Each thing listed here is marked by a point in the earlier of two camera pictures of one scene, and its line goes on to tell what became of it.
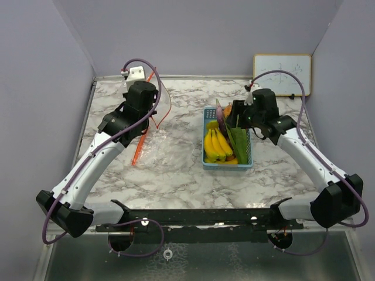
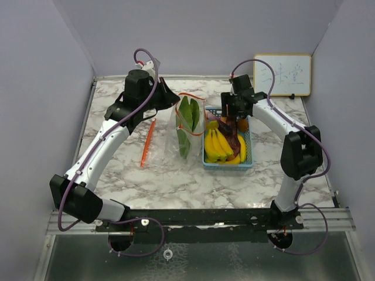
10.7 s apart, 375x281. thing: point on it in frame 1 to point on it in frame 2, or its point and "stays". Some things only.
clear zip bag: (164, 105) to (186, 126)
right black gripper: (239, 108) to (225, 99)
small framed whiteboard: (283, 84) stays
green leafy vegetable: (240, 137) to (186, 122)
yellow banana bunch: (217, 147) stays
